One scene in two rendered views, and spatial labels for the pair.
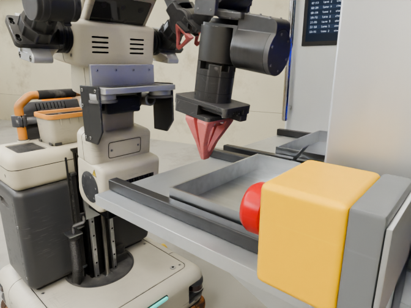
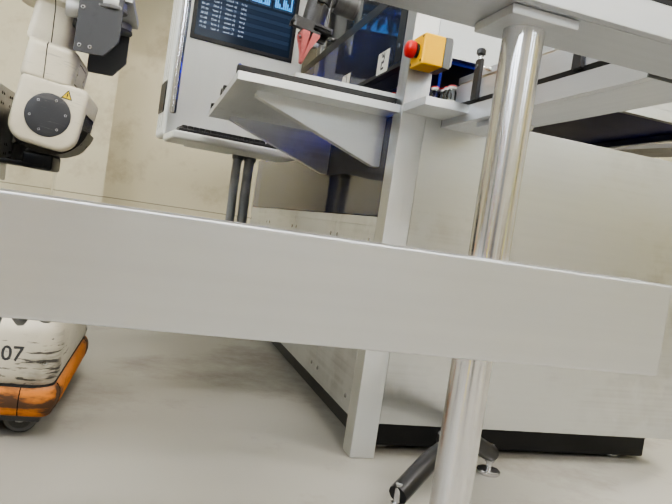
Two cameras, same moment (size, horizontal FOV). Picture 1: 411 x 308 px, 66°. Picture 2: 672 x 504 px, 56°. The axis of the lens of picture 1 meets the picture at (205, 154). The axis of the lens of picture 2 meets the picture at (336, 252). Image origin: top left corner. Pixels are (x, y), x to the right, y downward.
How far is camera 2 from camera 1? 1.47 m
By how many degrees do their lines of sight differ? 59
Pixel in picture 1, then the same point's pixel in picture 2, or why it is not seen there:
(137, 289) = not seen: hidden behind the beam
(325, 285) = (441, 58)
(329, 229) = (442, 43)
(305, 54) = (193, 47)
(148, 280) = not seen: hidden behind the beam
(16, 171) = not seen: outside the picture
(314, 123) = (199, 122)
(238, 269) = (365, 101)
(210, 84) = (322, 14)
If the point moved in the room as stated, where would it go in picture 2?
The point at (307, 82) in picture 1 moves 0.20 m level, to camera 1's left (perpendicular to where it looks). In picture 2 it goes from (194, 77) to (152, 61)
